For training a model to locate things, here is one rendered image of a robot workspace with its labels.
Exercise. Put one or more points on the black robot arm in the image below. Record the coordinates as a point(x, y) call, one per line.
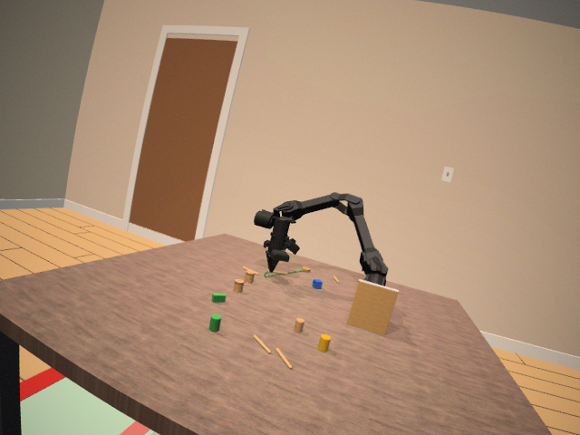
point(370, 259)

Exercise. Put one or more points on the yellow cylinder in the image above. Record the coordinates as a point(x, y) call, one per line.
point(324, 342)

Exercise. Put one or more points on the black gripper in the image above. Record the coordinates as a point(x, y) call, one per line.
point(276, 252)

